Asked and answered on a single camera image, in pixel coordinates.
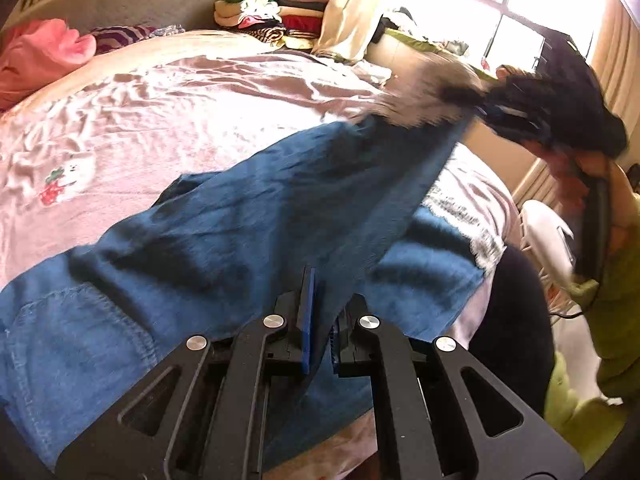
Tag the purple striped cloth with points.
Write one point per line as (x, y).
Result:
(125, 36)

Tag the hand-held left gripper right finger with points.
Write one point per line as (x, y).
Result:
(343, 347)

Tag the person's leg in black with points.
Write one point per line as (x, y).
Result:
(515, 330)

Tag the pile of folded clothes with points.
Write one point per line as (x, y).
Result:
(265, 12)

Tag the blue denim pants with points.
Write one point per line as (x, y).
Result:
(225, 220)

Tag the cream curtain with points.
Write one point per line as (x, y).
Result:
(350, 5)

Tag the pink blanket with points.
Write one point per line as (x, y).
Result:
(40, 55)

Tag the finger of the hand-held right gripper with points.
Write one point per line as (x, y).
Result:
(465, 95)

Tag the pink printed bed sheet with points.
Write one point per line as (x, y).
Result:
(175, 100)

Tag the beige window curtain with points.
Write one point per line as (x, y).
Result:
(617, 50)

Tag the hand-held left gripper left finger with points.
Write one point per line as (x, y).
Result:
(306, 320)

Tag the person's right hand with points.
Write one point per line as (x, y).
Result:
(565, 175)

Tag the green cloth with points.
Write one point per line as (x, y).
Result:
(425, 42)

